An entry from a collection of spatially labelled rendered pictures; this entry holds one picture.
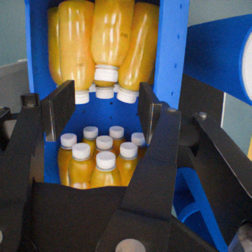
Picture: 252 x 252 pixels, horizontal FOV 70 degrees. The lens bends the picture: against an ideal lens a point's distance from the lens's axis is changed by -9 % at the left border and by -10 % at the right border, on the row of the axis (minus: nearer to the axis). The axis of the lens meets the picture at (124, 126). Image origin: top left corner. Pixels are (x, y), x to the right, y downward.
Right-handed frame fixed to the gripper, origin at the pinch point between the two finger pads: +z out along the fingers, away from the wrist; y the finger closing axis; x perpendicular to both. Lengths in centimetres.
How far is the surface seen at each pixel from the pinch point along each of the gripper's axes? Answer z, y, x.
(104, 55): 15.7, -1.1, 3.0
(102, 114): 35.7, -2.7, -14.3
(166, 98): 12.0, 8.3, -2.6
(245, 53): 28.8, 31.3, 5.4
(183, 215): 70, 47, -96
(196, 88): 117, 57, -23
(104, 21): 16.3, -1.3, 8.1
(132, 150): 20.6, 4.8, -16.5
